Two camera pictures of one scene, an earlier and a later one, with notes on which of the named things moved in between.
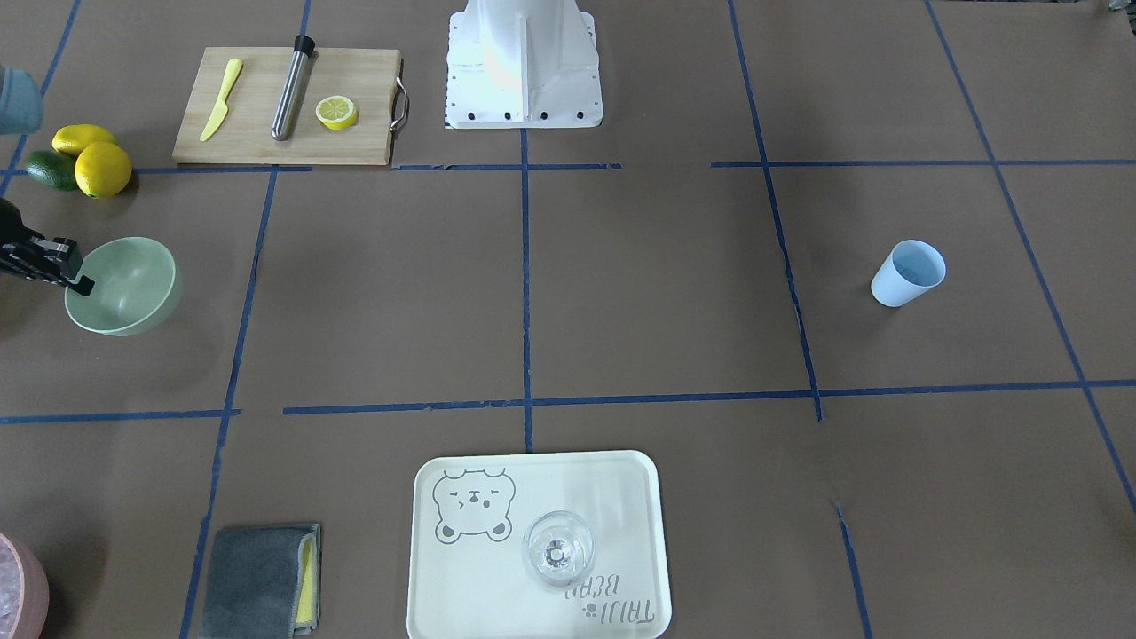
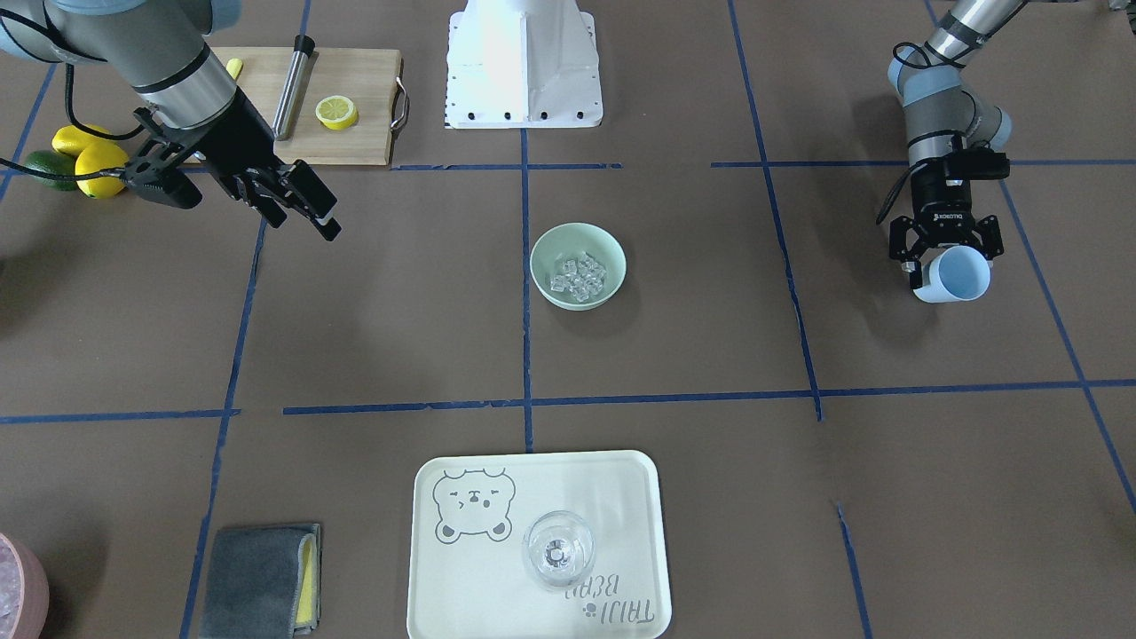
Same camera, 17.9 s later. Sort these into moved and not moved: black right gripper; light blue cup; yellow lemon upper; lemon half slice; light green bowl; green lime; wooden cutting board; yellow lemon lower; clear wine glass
Moved: light green bowl; light blue cup; black right gripper
Not moved: green lime; yellow lemon lower; yellow lemon upper; lemon half slice; clear wine glass; wooden cutting board
